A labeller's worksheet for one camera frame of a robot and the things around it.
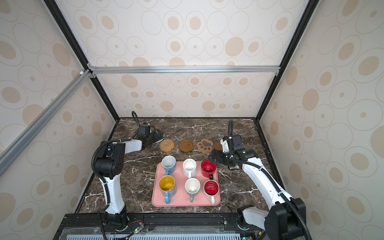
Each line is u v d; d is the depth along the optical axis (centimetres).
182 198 83
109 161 55
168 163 92
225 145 75
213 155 73
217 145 105
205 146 103
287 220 39
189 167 92
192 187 84
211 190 83
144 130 83
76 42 80
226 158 69
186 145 103
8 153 51
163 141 106
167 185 83
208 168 91
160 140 103
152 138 93
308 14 70
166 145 103
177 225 74
